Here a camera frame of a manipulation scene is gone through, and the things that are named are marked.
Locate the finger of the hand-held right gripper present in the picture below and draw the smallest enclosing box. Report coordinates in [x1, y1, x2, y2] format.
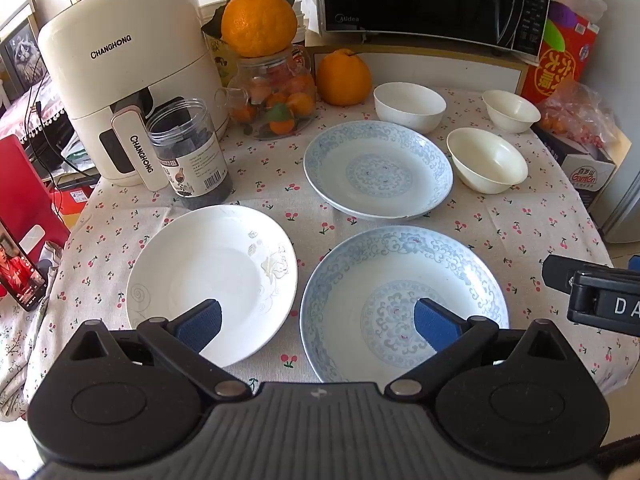
[542, 254, 601, 292]

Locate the pink lace cloth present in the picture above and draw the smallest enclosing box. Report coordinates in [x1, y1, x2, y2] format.
[0, 72, 68, 133]

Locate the blue patterned plate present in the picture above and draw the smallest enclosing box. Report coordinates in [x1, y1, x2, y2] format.
[299, 225, 511, 385]
[303, 121, 454, 221]

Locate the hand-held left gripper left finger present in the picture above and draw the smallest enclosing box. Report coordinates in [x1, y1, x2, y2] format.
[65, 299, 253, 402]

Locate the smartphone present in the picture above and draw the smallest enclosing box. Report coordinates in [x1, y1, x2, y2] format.
[0, 217, 48, 311]

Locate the white wooden shelf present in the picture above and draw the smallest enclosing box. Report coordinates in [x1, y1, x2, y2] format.
[305, 30, 531, 93]

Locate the floral cloth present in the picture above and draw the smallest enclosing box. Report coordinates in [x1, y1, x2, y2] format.
[0, 260, 76, 421]

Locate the cream air fryer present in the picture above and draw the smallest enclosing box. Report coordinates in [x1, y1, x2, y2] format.
[37, 0, 231, 191]

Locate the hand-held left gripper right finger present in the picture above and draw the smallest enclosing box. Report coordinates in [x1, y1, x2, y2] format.
[385, 297, 576, 398]

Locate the pile of small tangerines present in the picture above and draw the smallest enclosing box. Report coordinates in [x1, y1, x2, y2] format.
[232, 67, 317, 137]

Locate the red chair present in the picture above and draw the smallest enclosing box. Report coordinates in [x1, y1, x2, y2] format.
[0, 135, 71, 251]

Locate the white plate with floral print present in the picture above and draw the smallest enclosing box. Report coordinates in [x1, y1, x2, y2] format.
[126, 205, 299, 368]

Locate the labelled tin canister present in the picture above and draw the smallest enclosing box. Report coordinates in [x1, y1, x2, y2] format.
[201, 2, 238, 88]

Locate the large orange with leaves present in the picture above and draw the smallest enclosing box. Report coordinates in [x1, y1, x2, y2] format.
[202, 0, 303, 58]

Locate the black cable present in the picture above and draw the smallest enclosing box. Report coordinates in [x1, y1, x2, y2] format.
[22, 72, 101, 181]

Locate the plastic bag of oranges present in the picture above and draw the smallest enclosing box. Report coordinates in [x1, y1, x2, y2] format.
[537, 80, 626, 148]

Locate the cherry print tablecloth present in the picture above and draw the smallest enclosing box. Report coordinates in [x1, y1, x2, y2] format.
[45, 85, 616, 411]

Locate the framed cat picture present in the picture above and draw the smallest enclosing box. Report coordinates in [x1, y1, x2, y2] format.
[0, 0, 51, 96]

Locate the small white bowl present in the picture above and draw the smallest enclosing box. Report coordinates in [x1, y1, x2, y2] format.
[482, 89, 542, 134]

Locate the printed cardboard box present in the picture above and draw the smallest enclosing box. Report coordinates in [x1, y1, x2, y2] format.
[532, 120, 621, 211]

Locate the clear jar with dark contents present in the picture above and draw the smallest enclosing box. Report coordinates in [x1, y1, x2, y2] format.
[146, 98, 234, 211]

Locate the red gift box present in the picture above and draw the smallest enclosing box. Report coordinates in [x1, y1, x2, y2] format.
[520, 0, 603, 106]

